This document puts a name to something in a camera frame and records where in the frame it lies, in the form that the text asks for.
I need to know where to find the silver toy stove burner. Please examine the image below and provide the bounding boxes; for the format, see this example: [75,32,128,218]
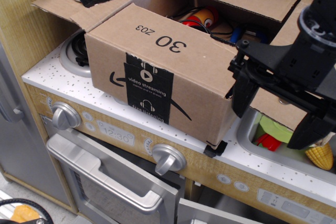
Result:
[60,31,91,78]

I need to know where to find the black tape piece on counter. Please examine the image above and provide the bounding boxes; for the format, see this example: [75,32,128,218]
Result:
[203,141,228,158]

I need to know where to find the right silver oven knob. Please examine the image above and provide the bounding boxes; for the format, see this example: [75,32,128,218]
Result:
[152,144,187,175]

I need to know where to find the orange object at bottom left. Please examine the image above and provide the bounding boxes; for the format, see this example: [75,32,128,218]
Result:
[10,205,40,223]

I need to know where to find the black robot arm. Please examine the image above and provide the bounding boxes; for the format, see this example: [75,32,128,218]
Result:
[229,0,335,150]

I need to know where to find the yellow toy corn cob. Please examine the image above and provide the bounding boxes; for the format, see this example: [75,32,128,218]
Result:
[305,143,334,170]

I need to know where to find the silver toy fridge door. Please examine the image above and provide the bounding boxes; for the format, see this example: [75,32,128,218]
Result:
[1,49,70,205]

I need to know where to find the orange red toy in box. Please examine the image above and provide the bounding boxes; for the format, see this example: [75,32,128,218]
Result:
[181,6,219,28]

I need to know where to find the silver dishwasher door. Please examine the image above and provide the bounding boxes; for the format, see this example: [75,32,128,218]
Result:
[176,198,259,224]

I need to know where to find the black cable loop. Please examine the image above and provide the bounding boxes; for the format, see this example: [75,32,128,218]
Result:
[0,198,52,224]

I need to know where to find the silver oven knob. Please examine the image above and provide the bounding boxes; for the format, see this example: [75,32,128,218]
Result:
[52,102,81,131]
[152,144,187,175]

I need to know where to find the blue object in box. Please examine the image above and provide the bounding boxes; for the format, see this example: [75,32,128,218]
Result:
[229,27,243,44]

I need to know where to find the green plastic toy plate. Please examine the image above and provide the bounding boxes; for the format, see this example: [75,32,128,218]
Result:
[255,116,293,144]

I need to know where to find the red plastic toy piece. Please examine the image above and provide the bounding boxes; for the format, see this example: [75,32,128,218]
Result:
[254,133,282,152]

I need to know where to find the silver toy sink basin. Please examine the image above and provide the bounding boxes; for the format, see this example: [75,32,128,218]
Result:
[237,109,335,185]

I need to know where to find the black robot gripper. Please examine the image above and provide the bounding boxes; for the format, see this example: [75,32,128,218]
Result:
[229,19,335,150]

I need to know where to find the left silver oven knob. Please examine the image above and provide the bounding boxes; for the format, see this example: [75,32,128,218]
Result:
[52,102,81,131]

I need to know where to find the silver toy oven door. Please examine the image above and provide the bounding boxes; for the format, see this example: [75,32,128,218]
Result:
[46,134,182,223]

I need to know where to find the large brown cardboard box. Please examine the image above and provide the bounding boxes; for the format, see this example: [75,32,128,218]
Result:
[34,0,300,148]

